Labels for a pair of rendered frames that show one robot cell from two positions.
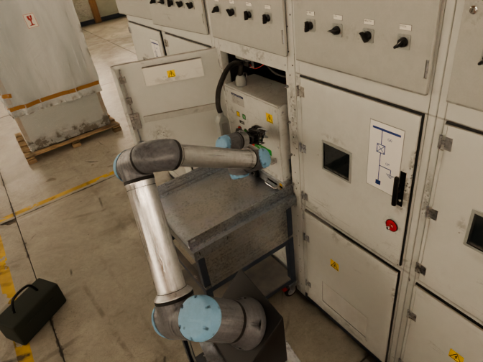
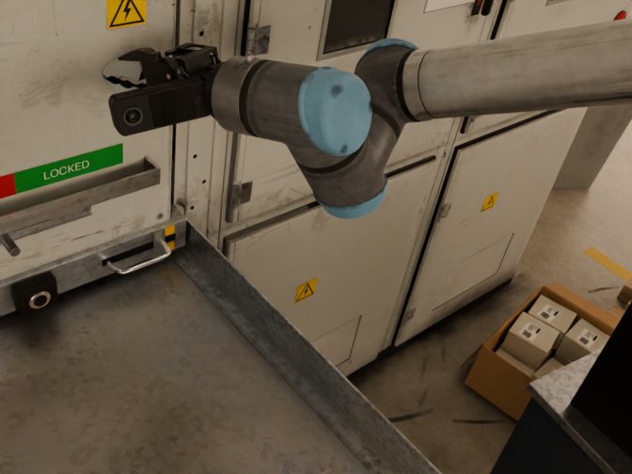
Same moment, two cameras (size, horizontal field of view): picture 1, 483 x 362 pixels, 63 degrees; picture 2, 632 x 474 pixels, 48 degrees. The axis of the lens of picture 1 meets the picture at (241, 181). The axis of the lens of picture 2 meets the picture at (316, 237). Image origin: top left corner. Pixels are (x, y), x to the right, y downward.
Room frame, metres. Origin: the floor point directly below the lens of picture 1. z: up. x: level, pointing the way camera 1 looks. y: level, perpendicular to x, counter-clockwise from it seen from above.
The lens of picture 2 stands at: (1.85, 0.72, 1.69)
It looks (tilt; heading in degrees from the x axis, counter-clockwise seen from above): 39 degrees down; 253
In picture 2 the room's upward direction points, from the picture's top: 11 degrees clockwise
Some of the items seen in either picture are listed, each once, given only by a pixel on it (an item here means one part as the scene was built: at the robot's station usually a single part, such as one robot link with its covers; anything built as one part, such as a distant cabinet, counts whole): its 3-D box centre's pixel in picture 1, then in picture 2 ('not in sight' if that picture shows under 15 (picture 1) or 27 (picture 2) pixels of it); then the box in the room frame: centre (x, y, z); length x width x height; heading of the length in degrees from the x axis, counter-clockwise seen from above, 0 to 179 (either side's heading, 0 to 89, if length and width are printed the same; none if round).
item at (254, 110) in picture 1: (252, 134); (10, 144); (2.03, -0.11, 1.15); 0.48 x 0.01 x 0.48; 31
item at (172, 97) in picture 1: (178, 113); not in sight; (2.33, 0.33, 1.21); 0.63 x 0.07 x 0.74; 95
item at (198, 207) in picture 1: (218, 201); (131, 459); (1.87, 0.15, 0.82); 0.68 x 0.62 x 0.06; 120
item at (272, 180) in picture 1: (259, 169); (25, 279); (2.03, -0.12, 0.89); 0.54 x 0.05 x 0.06; 31
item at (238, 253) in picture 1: (226, 245); not in sight; (1.88, 0.16, 0.46); 0.64 x 0.58 x 0.66; 120
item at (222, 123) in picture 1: (223, 128); not in sight; (2.17, 0.06, 1.14); 0.08 x 0.05 x 0.17; 121
